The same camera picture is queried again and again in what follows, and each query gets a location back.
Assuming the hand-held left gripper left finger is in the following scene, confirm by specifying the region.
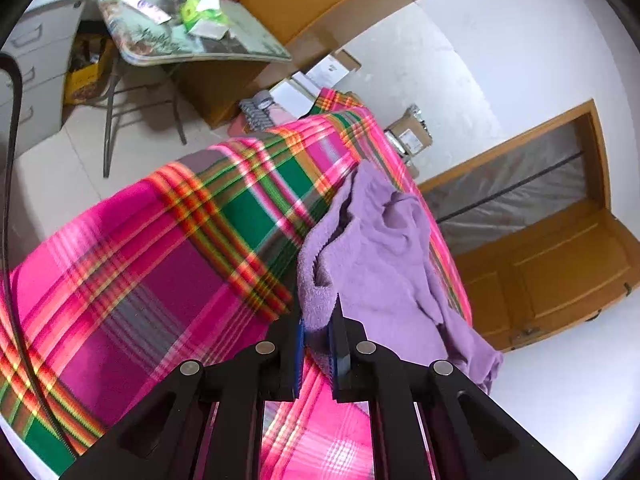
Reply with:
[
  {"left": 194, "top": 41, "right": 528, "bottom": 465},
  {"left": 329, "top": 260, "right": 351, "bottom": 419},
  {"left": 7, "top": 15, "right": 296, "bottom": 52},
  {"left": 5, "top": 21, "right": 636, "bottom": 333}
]
[{"left": 59, "top": 310, "right": 307, "bottom": 480}]

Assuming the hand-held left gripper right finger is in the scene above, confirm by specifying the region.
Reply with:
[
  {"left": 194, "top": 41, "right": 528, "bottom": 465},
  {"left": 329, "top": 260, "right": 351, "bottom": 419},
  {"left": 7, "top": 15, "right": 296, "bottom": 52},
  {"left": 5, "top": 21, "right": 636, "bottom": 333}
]
[{"left": 327, "top": 294, "right": 581, "bottom": 480}]

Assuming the purple fleece towel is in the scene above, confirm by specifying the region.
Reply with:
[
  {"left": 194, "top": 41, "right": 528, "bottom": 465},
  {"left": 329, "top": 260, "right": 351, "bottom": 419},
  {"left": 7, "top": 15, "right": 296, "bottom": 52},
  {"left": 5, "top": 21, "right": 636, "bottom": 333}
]
[{"left": 296, "top": 160, "right": 505, "bottom": 396}]

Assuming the pink green plaid bedsheet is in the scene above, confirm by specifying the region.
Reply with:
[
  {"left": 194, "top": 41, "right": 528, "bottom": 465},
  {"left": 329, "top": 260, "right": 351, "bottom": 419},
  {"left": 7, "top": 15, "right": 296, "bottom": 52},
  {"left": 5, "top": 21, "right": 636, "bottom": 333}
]
[{"left": 0, "top": 89, "right": 473, "bottom": 480}]

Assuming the wooden door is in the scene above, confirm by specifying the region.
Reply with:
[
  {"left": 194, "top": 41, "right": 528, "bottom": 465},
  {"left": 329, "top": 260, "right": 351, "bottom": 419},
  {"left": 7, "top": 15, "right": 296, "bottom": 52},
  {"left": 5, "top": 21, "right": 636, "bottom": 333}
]
[{"left": 452, "top": 200, "right": 633, "bottom": 353}]

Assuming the clear plastic door curtain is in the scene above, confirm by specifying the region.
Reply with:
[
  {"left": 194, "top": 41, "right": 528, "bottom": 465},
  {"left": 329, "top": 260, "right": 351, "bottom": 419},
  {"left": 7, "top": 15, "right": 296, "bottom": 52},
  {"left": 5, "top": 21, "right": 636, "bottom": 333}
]
[{"left": 422, "top": 115, "right": 588, "bottom": 256}]

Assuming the grey ribbed plastic item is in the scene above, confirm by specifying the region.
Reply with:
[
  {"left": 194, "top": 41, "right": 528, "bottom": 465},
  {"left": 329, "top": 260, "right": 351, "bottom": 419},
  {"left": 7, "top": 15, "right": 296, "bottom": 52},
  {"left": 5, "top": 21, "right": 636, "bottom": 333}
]
[{"left": 239, "top": 99, "right": 275, "bottom": 132}]

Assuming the labelled cardboard box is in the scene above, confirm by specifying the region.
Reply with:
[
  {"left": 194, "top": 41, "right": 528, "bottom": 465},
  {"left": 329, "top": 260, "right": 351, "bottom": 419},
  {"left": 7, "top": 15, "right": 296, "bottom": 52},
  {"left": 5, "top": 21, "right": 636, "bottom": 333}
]
[{"left": 385, "top": 105, "right": 433, "bottom": 157}]

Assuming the small brown cardboard box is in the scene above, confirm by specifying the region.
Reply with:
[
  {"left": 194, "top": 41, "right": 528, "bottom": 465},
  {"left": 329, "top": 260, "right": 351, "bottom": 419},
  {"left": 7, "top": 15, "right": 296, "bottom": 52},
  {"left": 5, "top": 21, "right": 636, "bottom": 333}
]
[{"left": 305, "top": 50, "right": 362, "bottom": 93}]

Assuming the cluttered folding table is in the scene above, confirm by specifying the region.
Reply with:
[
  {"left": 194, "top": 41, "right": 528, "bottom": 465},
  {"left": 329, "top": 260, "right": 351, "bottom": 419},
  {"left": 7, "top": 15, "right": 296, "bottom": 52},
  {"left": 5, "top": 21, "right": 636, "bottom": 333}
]
[{"left": 97, "top": 0, "right": 293, "bottom": 178}]

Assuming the yellow box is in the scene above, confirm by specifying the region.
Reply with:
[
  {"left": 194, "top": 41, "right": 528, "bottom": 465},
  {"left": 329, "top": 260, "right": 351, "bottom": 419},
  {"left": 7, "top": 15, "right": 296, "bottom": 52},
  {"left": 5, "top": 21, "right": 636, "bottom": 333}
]
[{"left": 64, "top": 35, "right": 117, "bottom": 106}]

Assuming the green tissue packet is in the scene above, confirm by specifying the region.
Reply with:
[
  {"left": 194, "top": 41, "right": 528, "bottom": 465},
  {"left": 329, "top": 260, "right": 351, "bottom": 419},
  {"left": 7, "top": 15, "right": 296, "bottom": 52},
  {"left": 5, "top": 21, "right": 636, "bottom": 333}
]
[{"left": 180, "top": 0, "right": 226, "bottom": 31}]

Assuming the white tube packet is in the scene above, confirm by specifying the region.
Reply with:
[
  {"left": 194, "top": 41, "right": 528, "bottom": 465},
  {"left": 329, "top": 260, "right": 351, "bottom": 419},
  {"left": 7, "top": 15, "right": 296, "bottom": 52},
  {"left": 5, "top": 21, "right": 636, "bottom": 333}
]
[{"left": 122, "top": 0, "right": 173, "bottom": 25}]

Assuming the grey drawer cabinet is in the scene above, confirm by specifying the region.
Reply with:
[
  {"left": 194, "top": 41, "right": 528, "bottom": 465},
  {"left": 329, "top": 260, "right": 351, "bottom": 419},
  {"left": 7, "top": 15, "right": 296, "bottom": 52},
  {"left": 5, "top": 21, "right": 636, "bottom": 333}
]
[{"left": 0, "top": 0, "right": 98, "bottom": 133}]

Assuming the metal door handle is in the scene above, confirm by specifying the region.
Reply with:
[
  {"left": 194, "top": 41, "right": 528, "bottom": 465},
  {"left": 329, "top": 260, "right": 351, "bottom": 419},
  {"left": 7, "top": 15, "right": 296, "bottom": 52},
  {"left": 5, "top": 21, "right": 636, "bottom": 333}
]
[{"left": 510, "top": 327, "right": 543, "bottom": 346}]

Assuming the wooden door frame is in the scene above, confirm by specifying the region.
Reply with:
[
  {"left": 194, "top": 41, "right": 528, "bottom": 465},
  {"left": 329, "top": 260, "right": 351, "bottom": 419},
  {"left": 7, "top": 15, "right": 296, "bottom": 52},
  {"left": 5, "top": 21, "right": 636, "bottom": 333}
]
[{"left": 417, "top": 99, "right": 613, "bottom": 221}]

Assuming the thick black cable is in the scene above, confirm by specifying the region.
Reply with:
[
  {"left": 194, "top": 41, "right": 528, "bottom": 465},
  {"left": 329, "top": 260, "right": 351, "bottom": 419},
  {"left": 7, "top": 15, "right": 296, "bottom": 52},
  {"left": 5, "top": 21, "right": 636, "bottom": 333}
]
[{"left": 0, "top": 52, "right": 81, "bottom": 458}]

